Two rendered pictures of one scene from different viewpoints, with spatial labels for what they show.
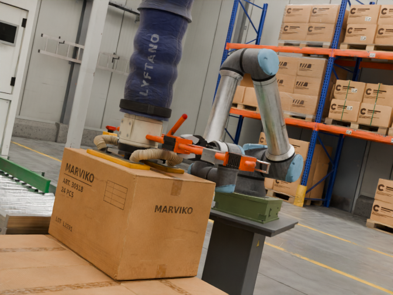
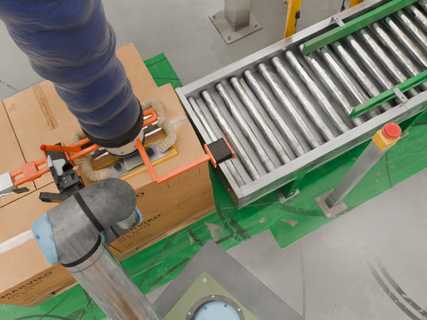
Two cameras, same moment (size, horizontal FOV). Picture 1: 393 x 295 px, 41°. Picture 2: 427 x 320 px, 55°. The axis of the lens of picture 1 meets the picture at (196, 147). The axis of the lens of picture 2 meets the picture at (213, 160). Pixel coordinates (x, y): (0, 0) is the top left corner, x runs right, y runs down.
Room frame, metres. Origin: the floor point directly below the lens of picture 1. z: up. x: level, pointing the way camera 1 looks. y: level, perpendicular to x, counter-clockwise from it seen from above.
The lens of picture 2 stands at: (2.84, -0.30, 2.49)
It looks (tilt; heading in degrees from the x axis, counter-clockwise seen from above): 68 degrees down; 111
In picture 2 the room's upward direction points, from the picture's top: 5 degrees counter-clockwise
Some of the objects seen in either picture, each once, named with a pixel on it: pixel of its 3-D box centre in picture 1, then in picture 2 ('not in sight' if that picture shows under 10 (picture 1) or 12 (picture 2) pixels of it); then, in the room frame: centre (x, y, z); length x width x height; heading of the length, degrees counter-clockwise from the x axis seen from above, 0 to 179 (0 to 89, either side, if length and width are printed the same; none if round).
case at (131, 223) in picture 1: (128, 209); (132, 164); (2.23, 0.24, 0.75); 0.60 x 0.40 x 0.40; 41
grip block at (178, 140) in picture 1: (176, 144); (58, 158); (2.07, 0.08, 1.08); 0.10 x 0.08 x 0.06; 134
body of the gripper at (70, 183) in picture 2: (201, 148); (71, 189); (2.17, -0.02, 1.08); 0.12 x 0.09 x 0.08; 134
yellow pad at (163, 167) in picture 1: (152, 160); (135, 160); (2.32, 0.18, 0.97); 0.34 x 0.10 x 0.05; 44
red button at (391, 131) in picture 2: (110, 129); (391, 132); (3.27, 0.55, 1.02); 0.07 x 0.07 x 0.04
